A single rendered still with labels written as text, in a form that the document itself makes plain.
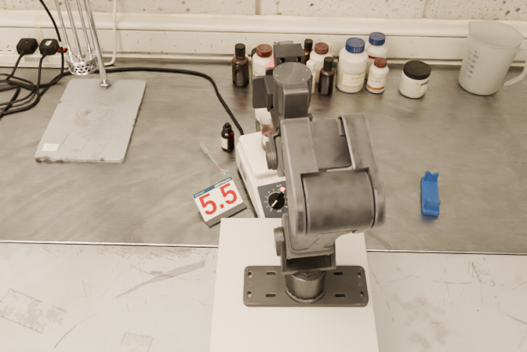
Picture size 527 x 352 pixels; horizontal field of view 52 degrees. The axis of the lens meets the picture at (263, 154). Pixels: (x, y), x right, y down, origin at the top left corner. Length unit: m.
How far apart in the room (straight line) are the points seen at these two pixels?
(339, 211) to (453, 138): 0.83
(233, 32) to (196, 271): 0.70
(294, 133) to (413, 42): 1.00
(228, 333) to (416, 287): 0.36
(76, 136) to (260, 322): 0.65
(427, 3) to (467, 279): 0.76
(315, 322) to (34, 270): 0.52
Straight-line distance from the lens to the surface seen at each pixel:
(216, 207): 1.09
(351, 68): 1.37
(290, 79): 0.79
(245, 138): 1.12
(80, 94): 1.44
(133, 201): 1.14
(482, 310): 1.05
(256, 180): 1.06
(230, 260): 0.94
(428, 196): 1.17
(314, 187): 0.54
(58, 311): 1.02
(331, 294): 0.90
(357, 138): 0.57
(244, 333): 0.88
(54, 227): 1.14
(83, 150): 1.27
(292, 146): 0.55
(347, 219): 0.54
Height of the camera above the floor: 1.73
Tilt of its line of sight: 43 degrees down
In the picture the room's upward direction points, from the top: 1 degrees clockwise
